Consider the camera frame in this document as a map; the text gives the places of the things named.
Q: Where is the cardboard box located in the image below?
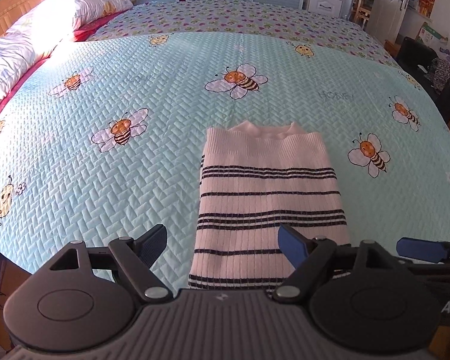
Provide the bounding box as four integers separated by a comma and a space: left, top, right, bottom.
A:
414, 22, 449, 52

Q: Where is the wooden headboard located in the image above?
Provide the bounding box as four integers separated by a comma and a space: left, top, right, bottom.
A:
0, 0, 88, 47

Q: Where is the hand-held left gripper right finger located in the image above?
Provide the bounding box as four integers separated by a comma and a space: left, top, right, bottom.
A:
273, 224, 400, 302

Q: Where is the dark patterned backpack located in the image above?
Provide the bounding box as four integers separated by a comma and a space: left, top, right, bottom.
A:
427, 57, 450, 91

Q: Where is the wooden chair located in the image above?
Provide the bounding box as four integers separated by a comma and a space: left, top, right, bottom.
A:
350, 0, 373, 28

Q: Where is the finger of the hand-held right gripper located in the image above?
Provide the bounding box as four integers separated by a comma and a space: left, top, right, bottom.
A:
396, 237, 450, 265

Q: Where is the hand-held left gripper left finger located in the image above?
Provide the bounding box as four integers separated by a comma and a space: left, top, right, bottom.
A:
49, 224, 172, 302

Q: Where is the quilted bee print bedspread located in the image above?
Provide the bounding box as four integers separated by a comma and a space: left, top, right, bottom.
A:
0, 0, 450, 282

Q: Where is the cream room door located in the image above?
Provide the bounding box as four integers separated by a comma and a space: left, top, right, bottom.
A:
365, 0, 418, 46

